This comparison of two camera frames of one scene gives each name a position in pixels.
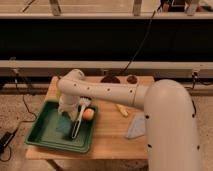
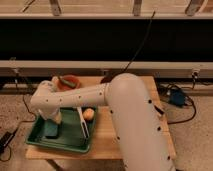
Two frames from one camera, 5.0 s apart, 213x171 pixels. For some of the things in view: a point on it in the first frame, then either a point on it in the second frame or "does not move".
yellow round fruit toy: [88, 114] does not move
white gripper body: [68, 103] → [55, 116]
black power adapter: [5, 139] does not move
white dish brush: [84, 101] → [82, 121]
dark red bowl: [110, 79] does not move
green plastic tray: [50, 129] does not move
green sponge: [64, 125] → [50, 128]
